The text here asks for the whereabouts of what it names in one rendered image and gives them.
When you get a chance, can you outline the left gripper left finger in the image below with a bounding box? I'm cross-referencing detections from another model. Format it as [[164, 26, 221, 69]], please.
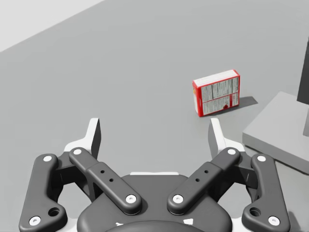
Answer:
[[18, 117, 142, 232]]

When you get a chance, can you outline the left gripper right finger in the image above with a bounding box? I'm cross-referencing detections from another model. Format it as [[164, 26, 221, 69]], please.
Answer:
[[167, 117, 291, 232]]

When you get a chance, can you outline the black screen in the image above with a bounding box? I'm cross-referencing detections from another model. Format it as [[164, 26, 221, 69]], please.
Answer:
[[296, 36, 309, 105]]

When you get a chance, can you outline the red and white carton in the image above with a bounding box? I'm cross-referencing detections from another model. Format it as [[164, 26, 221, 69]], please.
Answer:
[[192, 69, 241, 118]]

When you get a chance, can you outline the grey stand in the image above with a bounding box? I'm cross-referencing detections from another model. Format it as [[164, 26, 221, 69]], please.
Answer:
[[242, 91, 309, 175]]

